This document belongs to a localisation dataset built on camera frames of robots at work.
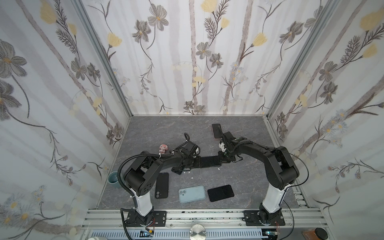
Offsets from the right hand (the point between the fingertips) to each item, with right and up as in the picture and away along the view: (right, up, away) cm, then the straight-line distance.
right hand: (217, 159), depth 94 cm
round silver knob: (-13, -22, -35) cm, 44 cm away
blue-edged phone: (-6, -2, +1) cm, 6 cm away
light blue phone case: (-16, -18, -11) cm, 26 cm away
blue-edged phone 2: (-25, -6, -3) cm, 26 cm away
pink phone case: (+2, +19, +17) cm, 25 cm away
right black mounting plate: (+14, -26, -20) cm, 36 cm away
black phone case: (-2, -2, +2) cm, 4 cm away
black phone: (0, -17, -12) cm, 20 cm away
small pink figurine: (-36, +7, +4) cm, 37 cm away
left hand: (-11, -1, -2) cm, 11 cm away
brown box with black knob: (+39, -25, -31) cm, 56 cm away
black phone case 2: (-33, -14, -9) cm, 37 cm away
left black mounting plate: (-32, -26, -20) cm, 46 cm away
